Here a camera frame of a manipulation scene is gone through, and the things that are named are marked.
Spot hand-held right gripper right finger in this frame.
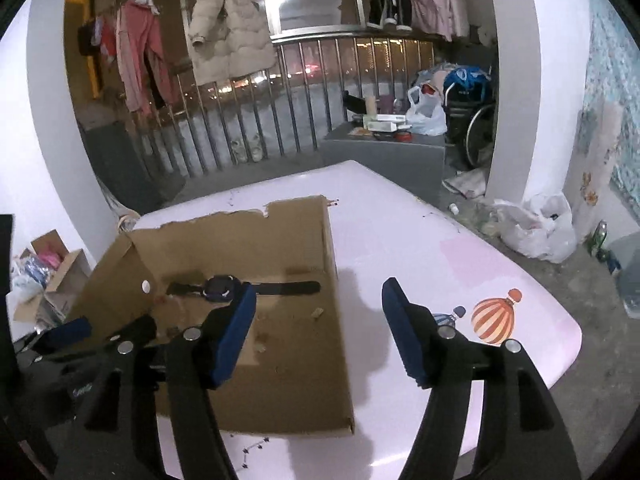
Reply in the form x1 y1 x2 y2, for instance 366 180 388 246
381 276 583 480

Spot white plastic bag with handles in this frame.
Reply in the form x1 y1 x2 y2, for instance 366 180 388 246
405 85 448 137

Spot small open cardboard box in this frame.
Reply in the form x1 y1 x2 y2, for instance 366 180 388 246
12 230 94 326

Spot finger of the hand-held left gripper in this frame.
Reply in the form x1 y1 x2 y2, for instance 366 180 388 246
20 319 94 358
45 314 158 363

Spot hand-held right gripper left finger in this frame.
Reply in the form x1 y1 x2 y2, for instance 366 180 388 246
52 284 258 480

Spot white panel with flower decals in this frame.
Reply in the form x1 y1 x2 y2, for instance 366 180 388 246
565 105 626 242

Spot metal balcony railing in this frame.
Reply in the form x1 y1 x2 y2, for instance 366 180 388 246
75 35 436 181

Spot hanging beige puffer coat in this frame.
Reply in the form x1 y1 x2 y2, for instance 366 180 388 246
187 0 278 88

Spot teal floral wall cloth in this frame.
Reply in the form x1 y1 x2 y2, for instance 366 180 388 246
585 0 640 213

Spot wheelchair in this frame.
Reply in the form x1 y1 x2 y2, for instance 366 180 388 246
442 67 499 169

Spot crumpled cloth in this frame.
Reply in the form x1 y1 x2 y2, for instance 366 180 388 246
442 167 489 199

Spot large cardboard box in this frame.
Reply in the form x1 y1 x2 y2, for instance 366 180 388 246
65 195 357 437

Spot large crumpled white plastic bag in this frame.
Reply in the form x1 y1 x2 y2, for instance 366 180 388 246
492 192 579 264

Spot low grey cabinet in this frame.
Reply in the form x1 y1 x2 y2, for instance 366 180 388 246
320 122 447 197

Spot dark blue smart watch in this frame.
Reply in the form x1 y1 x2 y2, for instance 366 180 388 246
165 274 322 305

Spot hanging pink clothes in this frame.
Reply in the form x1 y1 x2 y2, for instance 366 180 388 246
114 0 178 114

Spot green bottle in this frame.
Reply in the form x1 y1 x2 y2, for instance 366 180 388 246
590 220 612 262

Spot flat white box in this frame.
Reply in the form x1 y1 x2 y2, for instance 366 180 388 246
362 114 409 131

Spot blue patterned bag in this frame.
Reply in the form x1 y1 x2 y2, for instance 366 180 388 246
445 67 492 93

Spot dark grey cabinet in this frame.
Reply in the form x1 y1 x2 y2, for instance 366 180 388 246
80 120 187 214

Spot hanging red garment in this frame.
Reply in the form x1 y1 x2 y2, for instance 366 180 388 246
97 15 121 64

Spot grey plastic bin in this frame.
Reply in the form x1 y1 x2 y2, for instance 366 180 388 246
607 232 640 319

